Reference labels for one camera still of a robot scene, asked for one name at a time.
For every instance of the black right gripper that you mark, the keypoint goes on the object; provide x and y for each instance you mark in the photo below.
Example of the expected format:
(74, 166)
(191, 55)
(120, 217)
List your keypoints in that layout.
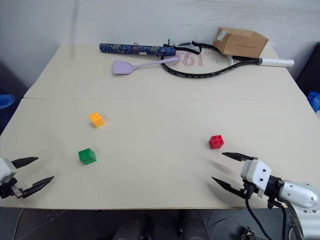
(250, 191)

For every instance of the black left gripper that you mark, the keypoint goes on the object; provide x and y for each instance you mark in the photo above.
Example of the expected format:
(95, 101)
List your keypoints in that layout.
(8, 190)

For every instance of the red toy block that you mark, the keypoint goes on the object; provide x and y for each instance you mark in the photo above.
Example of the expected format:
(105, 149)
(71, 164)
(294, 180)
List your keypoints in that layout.
(216, 142)

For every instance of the green toy block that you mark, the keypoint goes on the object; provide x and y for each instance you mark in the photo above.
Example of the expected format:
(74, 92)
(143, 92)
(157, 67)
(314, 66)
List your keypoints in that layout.
(87, 156)

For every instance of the blue round container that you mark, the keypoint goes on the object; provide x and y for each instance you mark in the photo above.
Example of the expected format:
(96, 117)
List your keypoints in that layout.
(5, 101)

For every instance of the yellow toy block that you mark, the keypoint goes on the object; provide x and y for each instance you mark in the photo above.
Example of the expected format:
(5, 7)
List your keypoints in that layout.
(97, 120)

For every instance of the blue plastic bag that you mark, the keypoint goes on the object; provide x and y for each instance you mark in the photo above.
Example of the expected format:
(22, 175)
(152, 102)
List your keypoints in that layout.
(315, 100)

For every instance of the black white tennis racket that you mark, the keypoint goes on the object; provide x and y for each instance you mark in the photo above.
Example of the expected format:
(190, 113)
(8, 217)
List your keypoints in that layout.
(200, 65)

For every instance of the black box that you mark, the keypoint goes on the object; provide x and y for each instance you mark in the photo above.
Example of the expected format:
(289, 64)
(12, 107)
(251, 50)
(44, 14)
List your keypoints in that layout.
(310, 70)

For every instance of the brown cardboard box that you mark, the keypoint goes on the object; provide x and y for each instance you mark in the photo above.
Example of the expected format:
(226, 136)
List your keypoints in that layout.
(238, 42)

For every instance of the purple plastic spatula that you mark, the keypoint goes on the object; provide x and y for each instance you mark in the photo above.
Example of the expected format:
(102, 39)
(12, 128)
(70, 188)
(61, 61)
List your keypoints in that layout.
(122, 67)

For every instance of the blue patterned tube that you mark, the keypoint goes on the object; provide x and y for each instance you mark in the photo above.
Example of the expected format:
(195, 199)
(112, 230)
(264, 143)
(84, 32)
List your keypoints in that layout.
(137, 49)

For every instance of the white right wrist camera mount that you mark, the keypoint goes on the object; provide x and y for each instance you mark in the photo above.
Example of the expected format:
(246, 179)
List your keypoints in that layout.
(256, 172)

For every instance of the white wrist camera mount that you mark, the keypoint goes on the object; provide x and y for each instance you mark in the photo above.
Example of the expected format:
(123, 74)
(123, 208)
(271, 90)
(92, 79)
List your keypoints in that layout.
(6, 170)
(256, 172)

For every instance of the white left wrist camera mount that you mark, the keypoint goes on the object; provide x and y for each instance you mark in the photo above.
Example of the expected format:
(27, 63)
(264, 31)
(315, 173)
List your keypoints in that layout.
(6, 170)

